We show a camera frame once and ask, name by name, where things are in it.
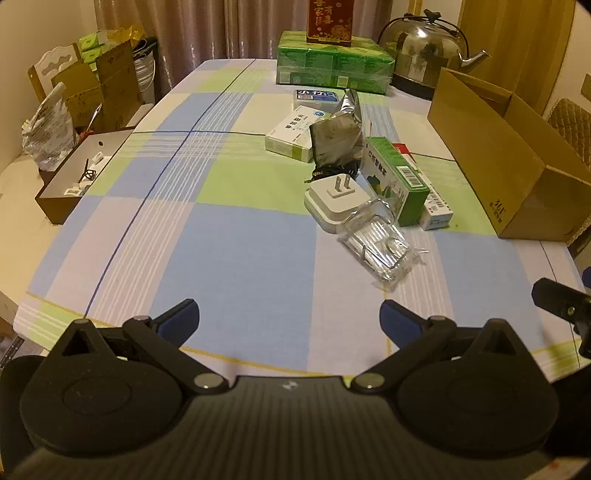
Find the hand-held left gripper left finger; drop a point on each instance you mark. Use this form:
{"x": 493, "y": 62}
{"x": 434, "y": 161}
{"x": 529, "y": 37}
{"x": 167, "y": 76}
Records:
{"x": 178, "y": 318}

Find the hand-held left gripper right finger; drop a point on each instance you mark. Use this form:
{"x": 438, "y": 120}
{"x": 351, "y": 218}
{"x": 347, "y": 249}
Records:
{"x": 399, "y": 321}

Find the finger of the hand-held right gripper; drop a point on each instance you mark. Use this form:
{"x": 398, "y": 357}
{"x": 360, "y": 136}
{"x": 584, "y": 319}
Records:
{"x": 554, "y": 297}

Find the clear plastic packaging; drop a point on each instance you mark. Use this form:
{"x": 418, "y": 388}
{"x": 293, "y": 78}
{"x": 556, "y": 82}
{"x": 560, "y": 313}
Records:
{"x": 378, "y": 244}

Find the white box green bird print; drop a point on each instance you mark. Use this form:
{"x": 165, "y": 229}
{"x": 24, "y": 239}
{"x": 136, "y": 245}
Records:
{"x": 436, "y": 210}

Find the white power adapter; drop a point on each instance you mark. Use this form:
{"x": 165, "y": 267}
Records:
{"x": 323, "y": 203}

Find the brown cardboard box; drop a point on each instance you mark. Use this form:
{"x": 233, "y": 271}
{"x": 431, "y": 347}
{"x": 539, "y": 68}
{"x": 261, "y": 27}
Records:
{"x": 485, "y": 152}

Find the silver foil bag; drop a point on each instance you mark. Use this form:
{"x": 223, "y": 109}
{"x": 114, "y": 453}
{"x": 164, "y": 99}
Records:
{"x": 334, "y": 134}

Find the white green medicine box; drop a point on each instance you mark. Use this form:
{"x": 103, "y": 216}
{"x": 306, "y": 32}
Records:
{"x": 288, "y": 134}

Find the dark brown open tray box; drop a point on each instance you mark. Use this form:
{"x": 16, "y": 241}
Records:
{"x": 60, "y": 194}

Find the small black metal object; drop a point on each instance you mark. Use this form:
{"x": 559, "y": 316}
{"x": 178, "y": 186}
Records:
{"x": 86, "y": 173}

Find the quilted chair back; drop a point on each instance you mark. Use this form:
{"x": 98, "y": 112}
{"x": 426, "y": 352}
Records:
{"x": 572, "y": 124}

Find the white crinkled plastic bag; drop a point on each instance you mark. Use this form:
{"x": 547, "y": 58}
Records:
{"x": 48, "y": 129}

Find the open brown carton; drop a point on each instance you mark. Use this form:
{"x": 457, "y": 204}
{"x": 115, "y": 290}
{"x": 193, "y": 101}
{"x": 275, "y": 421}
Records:
{"x": 117, "y": 87}

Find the blue label clear plastic box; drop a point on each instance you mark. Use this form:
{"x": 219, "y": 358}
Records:
{"x": 314, "y": 96}

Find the grey shiny sack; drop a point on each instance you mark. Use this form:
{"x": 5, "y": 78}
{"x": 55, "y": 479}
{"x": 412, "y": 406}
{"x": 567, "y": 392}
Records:
{"x": 145, "y": 69}

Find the green tissue multipack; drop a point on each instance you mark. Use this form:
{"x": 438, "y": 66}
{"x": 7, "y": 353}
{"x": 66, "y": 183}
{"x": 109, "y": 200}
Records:
{"x": 332, "y": 64}

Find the stainless steel kettle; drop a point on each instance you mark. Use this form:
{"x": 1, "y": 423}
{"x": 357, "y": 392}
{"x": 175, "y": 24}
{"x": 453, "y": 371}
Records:
{"x": 425, "y": 50}

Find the small green tissue packets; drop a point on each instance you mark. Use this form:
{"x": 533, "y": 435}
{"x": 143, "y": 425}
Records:
{"x": 92, "y": 46}

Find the white carved chair back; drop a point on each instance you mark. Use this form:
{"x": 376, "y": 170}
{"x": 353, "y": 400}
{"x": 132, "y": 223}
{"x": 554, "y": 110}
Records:
{"x": 53, "y": 60}

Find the yellow plastic bag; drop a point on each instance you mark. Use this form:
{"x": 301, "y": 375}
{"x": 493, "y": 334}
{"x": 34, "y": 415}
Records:
{"x": 124, "y": 36}

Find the beige curtain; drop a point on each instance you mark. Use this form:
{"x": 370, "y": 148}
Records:
{"x": 207, "y": 27}

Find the red gold printed box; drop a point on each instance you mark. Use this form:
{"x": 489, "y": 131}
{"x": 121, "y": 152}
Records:
{"x": 328, "y": 23}

